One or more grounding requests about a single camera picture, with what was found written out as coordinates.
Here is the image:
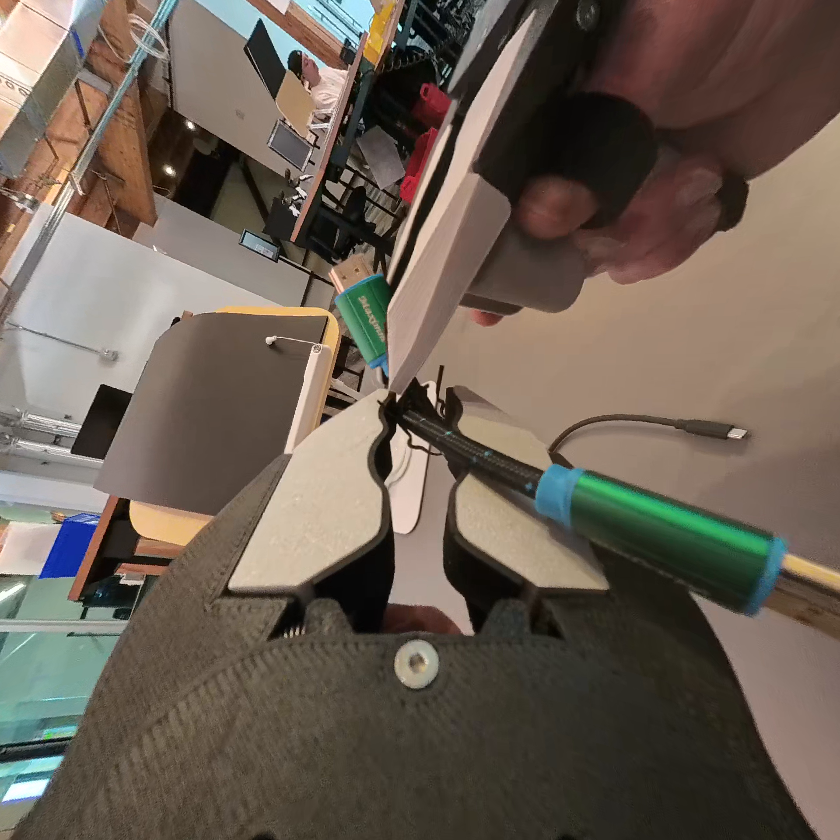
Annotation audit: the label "black office chair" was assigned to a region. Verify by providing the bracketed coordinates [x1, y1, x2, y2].
[331, 185, 389, 265]

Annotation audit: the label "white tablet stand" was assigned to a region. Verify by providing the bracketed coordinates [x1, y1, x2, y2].
[264, 333, 432, 537]

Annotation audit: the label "large red bin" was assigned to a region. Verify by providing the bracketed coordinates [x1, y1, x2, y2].
[399, 126, 442, 202]

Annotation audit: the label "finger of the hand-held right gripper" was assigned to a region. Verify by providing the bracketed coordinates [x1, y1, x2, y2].
[386, 7, 550, 396]
[392, 120, 462, 280]

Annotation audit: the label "blue bin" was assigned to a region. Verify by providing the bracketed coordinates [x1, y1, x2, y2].
[38, 513, 101, 580]

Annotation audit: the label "long wooden desk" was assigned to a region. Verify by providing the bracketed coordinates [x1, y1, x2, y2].
[289, 0, 409, 245]

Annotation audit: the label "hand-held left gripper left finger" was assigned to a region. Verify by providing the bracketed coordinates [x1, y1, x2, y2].
[225, 388, 396, 599]

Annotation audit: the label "small red bin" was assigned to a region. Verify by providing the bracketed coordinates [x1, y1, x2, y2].
[412, 82, 455, 130]

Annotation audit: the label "black monitor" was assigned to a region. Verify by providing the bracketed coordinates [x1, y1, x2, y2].
[243, 17, 287, 101]

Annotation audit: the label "grey flat panel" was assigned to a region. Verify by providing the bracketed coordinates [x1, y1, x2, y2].
[356, 125, 408, 189]

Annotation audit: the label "small black screen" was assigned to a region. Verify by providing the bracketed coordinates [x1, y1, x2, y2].
[69, 384, 135, 460]

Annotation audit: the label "black usb cable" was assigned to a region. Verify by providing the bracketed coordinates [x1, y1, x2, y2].
[548, 413, 750, 455]

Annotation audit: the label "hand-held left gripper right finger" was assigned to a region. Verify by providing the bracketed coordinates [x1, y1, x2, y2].
[443, 386, 613, 602]

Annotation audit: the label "small yellow bins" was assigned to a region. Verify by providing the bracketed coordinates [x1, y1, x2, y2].
[363, 0, 399, 64]

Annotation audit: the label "small grey monitor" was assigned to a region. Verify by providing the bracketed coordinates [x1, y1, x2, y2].
[266, 119, 311, 169]

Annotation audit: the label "black braided hdmi cable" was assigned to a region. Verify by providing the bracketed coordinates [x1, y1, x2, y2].
[328, 256, 840, 642]

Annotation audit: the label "small tablet sign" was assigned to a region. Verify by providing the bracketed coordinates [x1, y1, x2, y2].
[238, 227, 283, 263]

